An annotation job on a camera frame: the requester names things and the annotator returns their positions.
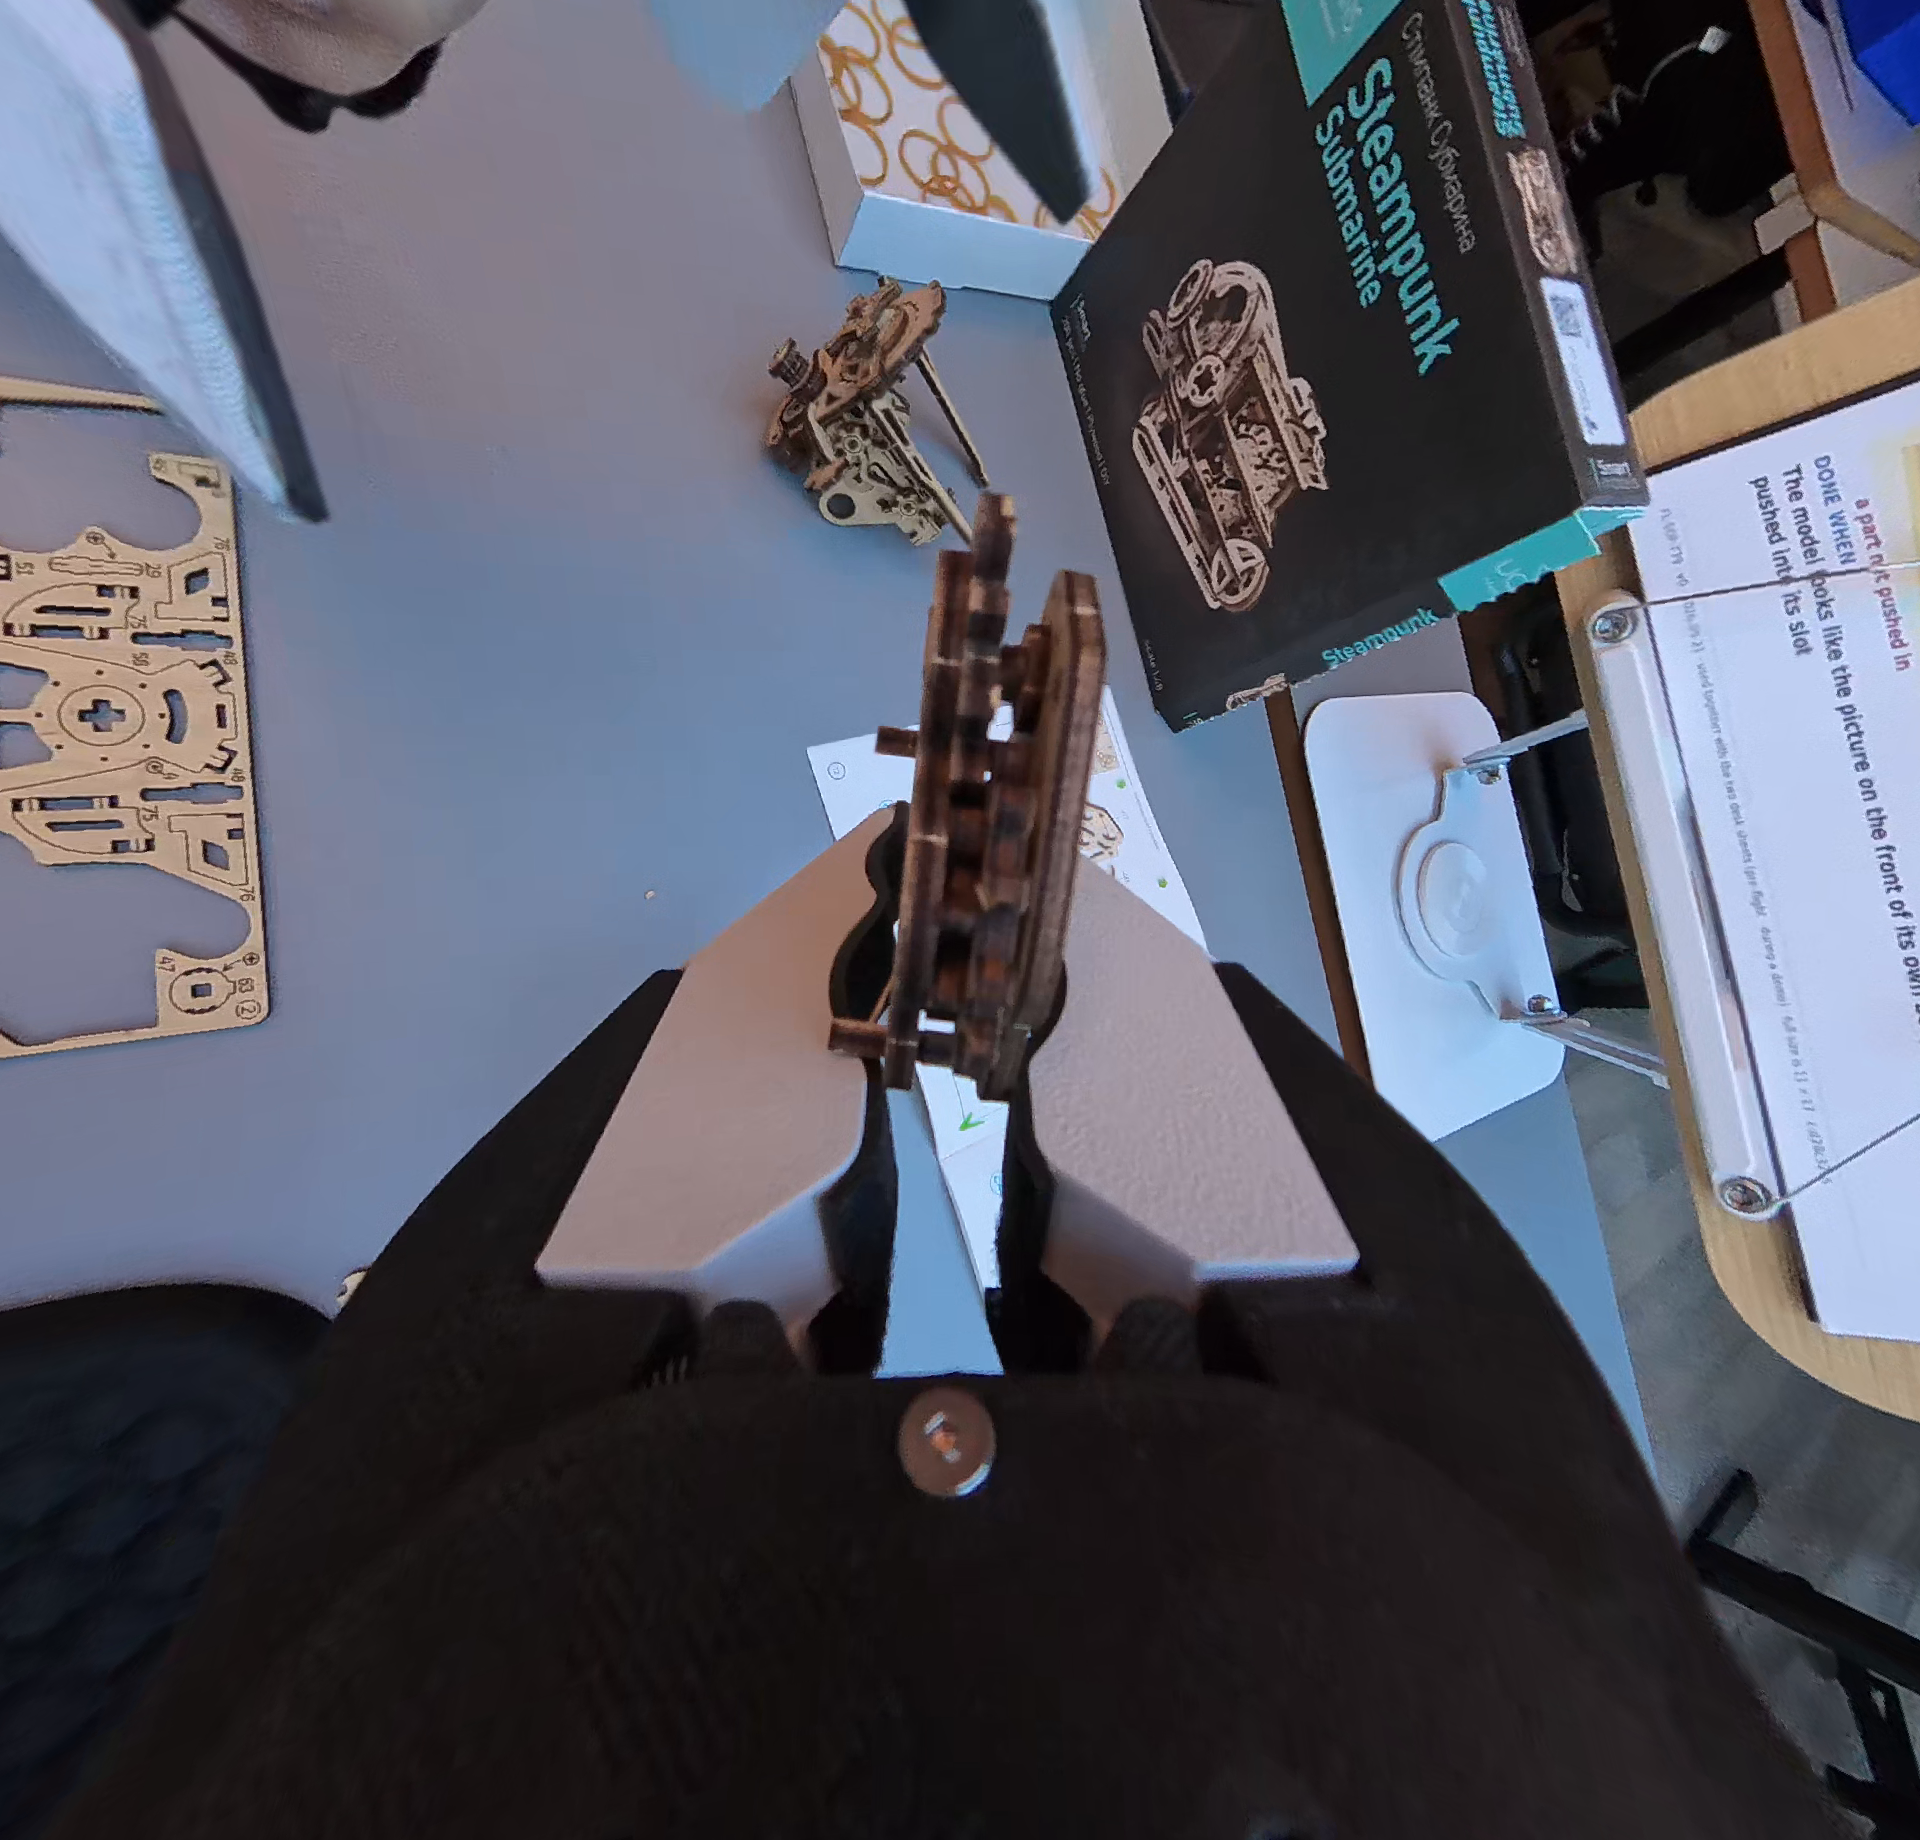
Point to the black cushioned pad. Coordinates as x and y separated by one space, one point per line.
120 1540

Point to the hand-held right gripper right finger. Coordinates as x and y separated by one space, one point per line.
1185 1122

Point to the laser-cut wooden parts sheet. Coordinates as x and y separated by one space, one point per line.
136 762

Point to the white cardboard box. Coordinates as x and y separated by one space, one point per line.
930 243

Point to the long wooden table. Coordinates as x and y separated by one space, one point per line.
1778 56

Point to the wooden gear assembly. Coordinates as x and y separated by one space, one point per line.
975 821

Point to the small wooden mechanical model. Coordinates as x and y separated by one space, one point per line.
855 416

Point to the task instruction sheet on stand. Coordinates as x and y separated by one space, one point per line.
1725 372

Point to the black puzzle kit box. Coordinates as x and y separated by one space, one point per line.
1320 372

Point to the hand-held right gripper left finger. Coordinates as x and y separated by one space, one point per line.
720 1122

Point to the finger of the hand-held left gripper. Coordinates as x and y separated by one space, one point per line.
90 146
751 10

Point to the white instruction booklet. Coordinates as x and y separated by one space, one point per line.
1140 851

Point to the printed instruction sheet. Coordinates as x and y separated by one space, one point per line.
1846 821

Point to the pile of tan rubber bands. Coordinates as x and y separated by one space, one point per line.
915 117

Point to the grey desk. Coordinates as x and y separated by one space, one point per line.
571 597

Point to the thin wooden strip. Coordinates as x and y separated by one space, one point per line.
75 398

